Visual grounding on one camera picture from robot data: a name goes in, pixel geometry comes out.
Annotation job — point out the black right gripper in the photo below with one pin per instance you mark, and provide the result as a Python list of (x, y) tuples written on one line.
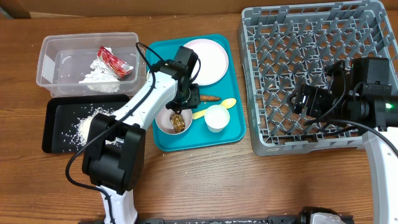
[(301, 96)]

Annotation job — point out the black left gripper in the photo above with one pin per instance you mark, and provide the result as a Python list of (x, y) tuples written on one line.
[(193, 102)]

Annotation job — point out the orange carrot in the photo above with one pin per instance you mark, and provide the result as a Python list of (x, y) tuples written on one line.
[(205, 98)]

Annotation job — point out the brown food scrap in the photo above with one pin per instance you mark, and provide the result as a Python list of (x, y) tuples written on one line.
[(177, 122)]

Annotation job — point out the pink bowl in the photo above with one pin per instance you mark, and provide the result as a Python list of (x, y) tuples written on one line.
[(163, 120)]

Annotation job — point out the pale green cup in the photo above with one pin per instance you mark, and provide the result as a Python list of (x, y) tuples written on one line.
[(216, 118)]

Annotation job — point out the red snack wrapper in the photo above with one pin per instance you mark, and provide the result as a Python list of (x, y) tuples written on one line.
[(118, 66)]

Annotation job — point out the white tissue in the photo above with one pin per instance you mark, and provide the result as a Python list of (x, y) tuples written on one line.
[(102, 73)]

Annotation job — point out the white rice pile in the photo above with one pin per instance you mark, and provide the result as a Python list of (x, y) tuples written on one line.
[(77, 132)]

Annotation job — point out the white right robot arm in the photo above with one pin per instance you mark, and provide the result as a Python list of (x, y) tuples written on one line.
[(360, 97)]

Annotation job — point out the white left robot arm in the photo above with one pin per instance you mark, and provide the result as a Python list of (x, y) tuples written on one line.
[(112, 159)]

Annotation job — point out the pink plate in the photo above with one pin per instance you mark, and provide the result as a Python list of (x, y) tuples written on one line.
[(214, 61)]

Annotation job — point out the yellow plastic spoon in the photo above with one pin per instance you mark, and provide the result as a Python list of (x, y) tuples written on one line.
[(227, 103)]

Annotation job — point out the teal serving tray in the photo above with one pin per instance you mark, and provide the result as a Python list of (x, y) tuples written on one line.
[(198, 135)]

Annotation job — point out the grey dish rack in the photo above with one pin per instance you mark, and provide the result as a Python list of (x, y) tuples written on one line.
[(283, 47)]

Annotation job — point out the black tray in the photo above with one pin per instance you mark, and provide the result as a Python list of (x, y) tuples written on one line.
[(59, 115)]

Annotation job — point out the clear plastic bin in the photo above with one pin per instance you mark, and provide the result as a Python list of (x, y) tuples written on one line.
[(65, 60)]

